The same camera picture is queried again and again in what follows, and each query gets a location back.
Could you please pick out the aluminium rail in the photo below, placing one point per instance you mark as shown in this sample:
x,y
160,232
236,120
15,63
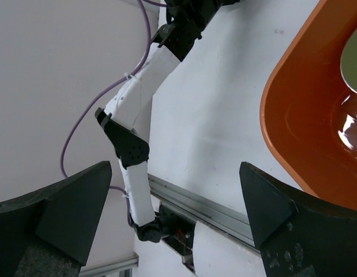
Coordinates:
x,y
222,244

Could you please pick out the orange plastic bin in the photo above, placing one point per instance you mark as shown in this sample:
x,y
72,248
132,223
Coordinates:
x,y
308,114

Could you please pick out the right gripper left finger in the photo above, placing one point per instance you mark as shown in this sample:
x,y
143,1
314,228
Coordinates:
x,y
50,231

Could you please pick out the green plate back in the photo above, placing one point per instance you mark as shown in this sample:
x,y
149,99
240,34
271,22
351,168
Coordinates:
x,y
348,62

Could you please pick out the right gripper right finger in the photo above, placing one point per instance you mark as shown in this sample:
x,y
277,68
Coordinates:
x,y
296,233

